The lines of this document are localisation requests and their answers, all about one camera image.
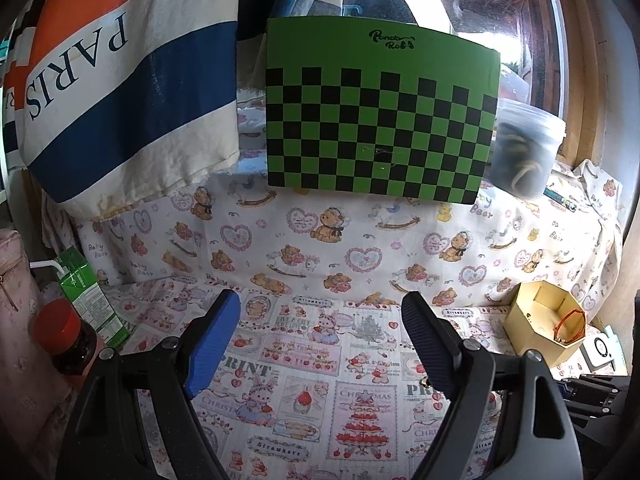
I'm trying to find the wooden window frame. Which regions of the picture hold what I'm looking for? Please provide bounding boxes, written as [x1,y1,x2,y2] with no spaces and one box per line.
[520,0,601,166]

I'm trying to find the green drink carton with straw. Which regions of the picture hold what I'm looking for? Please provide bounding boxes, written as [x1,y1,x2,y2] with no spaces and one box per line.
[29,250,137,351]

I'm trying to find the pink bag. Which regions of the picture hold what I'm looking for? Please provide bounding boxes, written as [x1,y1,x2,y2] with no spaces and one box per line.
[0,228,76,461]

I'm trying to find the orange bead bracelet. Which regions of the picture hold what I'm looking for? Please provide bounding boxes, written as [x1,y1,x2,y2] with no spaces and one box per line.
[552,310,586,347]

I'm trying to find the yellow octagonal cardboard box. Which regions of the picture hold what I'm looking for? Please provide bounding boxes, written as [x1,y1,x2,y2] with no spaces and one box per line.
[502,281,587,367]

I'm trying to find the bear print bed sheet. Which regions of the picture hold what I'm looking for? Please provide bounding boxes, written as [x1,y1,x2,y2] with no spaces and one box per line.
[42,87,626,317]

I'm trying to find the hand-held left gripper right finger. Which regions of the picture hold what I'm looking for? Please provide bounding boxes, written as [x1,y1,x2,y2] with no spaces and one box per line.
[401,291,586,480]

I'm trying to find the white square device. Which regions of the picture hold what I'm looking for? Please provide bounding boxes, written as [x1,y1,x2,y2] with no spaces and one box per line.
[581,326,627,374]

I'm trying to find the green black checkered board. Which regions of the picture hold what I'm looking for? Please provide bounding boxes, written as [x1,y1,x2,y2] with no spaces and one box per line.
[265,16,501,206]

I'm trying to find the red capped drink bottle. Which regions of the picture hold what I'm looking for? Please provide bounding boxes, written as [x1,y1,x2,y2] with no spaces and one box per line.
[31,298,107,377]

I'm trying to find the teal pen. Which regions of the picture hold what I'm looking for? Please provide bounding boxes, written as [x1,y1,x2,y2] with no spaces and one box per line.
[545,188,580,209]

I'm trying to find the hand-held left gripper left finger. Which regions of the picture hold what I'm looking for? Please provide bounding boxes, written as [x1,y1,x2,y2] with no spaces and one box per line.
[55,289,242,480]

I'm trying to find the bunny print cloth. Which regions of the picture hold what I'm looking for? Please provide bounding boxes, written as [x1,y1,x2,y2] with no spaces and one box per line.
[107,280,603,480]

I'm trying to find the striped white orange blue towel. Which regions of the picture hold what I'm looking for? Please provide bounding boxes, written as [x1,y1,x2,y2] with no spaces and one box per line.
[5,0,242,220]

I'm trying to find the clear plastic tub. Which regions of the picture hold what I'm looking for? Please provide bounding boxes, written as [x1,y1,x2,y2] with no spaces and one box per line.
[487,98,567,200]

